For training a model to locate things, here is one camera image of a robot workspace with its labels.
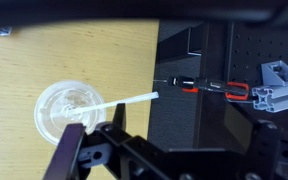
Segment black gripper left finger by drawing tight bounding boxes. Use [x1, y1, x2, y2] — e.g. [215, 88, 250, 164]
[98, 103, 198, 180]

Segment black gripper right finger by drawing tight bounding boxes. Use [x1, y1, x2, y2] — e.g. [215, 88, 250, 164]
[223, 103, 282, 180]

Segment clear plastic straw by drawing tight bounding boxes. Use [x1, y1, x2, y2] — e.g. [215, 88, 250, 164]
[65, 91, 160, 117]

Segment clear plastic cup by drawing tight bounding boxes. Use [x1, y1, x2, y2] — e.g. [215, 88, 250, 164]
[33, 80, 108, 146]

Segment aluminium extrusion bar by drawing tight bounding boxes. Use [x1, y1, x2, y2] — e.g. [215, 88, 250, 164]
[251, 60, 288, 114]

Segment red black clamp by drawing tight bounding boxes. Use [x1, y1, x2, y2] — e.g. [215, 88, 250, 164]
[153, 75, 251, 102]

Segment black perforated breadboard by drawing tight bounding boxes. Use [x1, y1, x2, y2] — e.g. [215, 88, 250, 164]
[228, 21, 288, 134]

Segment blue white patterned book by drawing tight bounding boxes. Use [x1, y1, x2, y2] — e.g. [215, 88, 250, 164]
[0, 26, 13, 37]

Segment black metal bracket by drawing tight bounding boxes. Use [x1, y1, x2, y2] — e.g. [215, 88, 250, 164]
[156, 23, 207, 63]

